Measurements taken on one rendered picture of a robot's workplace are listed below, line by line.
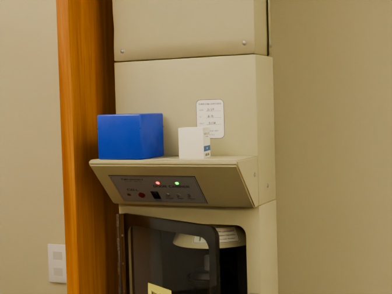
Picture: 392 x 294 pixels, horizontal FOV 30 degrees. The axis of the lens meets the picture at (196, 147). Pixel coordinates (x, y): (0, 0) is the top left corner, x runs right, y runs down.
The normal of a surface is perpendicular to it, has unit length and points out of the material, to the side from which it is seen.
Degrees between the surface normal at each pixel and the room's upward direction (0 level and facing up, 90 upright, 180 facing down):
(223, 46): 90
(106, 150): 90
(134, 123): 90
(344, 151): 90
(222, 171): 135
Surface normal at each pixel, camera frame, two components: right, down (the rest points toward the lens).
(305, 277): -0.40, 0.06
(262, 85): 0.91, 0.00
